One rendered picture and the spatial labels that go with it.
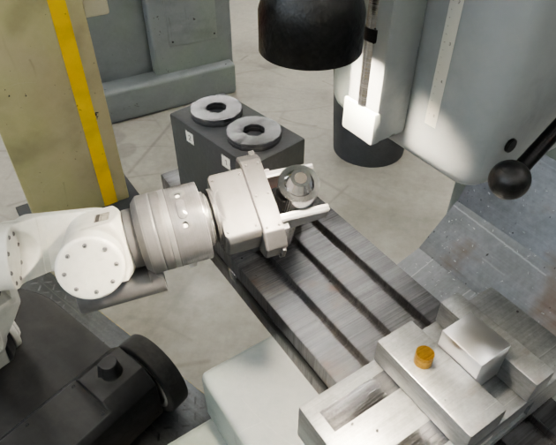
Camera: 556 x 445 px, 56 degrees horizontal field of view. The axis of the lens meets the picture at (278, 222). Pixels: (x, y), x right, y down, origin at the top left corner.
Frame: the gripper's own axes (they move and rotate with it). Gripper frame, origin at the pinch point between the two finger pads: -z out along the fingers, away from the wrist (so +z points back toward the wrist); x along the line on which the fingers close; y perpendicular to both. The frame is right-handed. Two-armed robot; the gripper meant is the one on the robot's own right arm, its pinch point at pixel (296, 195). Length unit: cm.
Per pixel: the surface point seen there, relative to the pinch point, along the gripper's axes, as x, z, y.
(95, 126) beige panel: 111, 33, 138
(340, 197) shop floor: 65, -67, 171
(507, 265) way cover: -11.1, -38.5, 27.3
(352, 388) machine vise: -21.8, -1.5, 11.8
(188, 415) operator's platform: -14, 22, 82
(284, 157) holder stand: 14.8, -5.7, 19.0
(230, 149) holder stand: 18.0, 2.4, 18.2
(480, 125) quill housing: -7.6, -9.4, -22.3
